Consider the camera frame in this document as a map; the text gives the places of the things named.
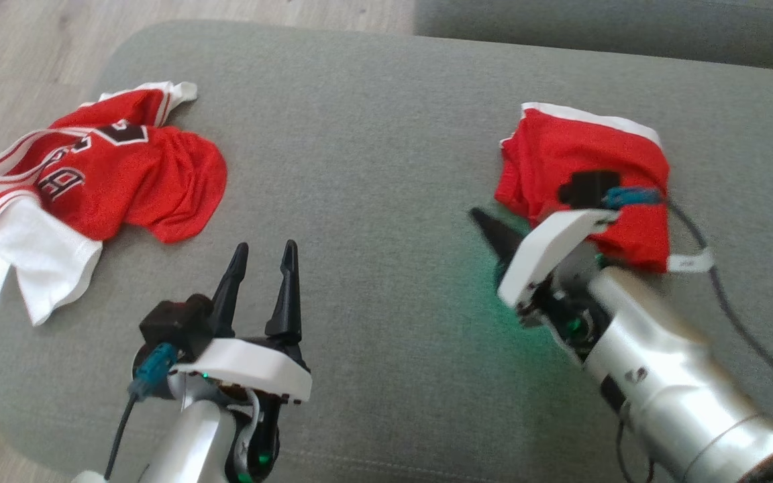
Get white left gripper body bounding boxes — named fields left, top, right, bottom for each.
left=168, top=337, right=313, bottom=483

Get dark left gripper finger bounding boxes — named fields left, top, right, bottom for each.
left=264, top=239, right=303, bottom=344
left=209, top=243, right=250, bottom=337

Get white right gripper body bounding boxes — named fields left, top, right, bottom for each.
left=497, top=209, right=619, bottom=364

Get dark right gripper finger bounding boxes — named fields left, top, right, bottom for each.
left=469, top=208, right=529, bottom=264

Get red shorts white trim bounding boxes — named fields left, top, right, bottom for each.
left=494, top=102, right=673, bottom=273

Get red basketball jersey white sleeves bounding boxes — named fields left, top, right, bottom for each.
left=0, top=80, right=229, bottom=327

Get large grey sofa seat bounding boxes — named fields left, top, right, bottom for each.
left=0, top=19, right=773, bottom=483

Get grey sofa cushion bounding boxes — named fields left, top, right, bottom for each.
left=413, top=0, right=773, bottom=73

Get black cable teal plug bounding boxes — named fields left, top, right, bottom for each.
left=103, top=343, right=181, bottom=481
left=603, top=186, right=773, bottom=407

